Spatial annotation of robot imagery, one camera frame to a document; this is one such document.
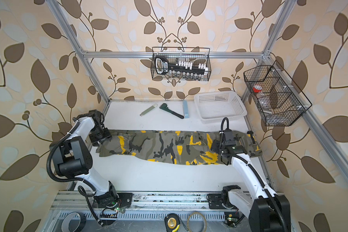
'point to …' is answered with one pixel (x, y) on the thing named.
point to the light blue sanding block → (185, 109)
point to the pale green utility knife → (149, 109)
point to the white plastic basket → (212, 107)
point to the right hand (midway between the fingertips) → (217, 148)
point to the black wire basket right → (280, 101)
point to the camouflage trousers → (180, 147)
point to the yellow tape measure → (172, 223)
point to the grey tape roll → (69, 216)
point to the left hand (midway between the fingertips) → (106, 140)
